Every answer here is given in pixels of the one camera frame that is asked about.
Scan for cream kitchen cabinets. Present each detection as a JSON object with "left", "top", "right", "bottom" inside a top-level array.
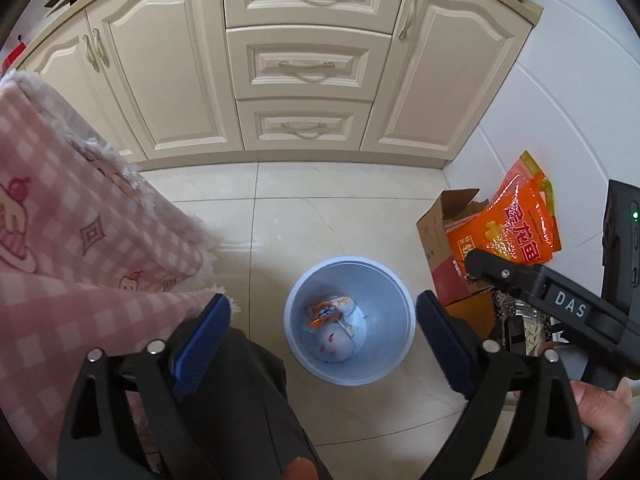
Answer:
[{"left": 16, "top": 0, "right": 542, "bottom": 169}]

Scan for person's dark trouser leg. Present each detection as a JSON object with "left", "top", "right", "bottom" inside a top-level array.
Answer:
[{"left": 179, "top": 328, "right": 332, "bottom": 479}]

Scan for white tissue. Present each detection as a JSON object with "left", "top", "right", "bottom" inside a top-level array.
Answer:
[{"left": 314, "top": 322, "right": 356, "bottom": 363}]

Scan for pink checkered tablecloth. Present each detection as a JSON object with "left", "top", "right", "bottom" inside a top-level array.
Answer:
[{"left": 1, "top": 70, "right": 224, "bottom": 479}]

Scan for orange rice bag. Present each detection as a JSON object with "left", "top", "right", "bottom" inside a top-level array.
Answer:
[{"left": 445, "top": 152, "right": 562, "bottom": 278}]

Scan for person's right hand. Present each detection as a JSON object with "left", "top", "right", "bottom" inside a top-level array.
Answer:
[{"left": 570, "top": 377, "right": 632, "bottom": 479}]

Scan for light blue trash bin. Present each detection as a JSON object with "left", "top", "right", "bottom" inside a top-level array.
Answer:
[{"left": 283, "top": 257, "right": 416, "bottom": 387}]

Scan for brown cardboard box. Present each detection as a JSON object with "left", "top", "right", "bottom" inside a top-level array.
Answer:
[{"left": 416, "top": 188, "right": 496, "bottom": 339}]

